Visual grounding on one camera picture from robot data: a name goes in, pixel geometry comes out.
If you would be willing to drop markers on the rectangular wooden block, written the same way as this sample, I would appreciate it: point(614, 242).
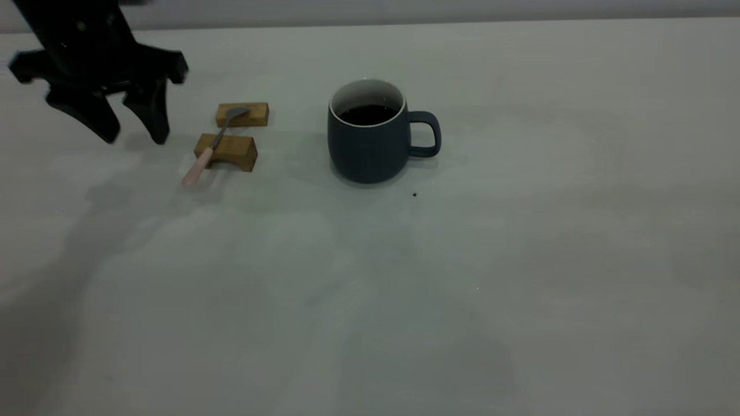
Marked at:
point(257, 118)

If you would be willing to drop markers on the dark grey coffee mug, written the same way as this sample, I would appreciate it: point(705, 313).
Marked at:
point(364, 156)

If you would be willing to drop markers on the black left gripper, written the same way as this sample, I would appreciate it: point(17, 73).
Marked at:
point(81, 46)

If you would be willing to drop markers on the arched wooden block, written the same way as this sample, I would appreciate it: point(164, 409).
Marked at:
point(237, 151)

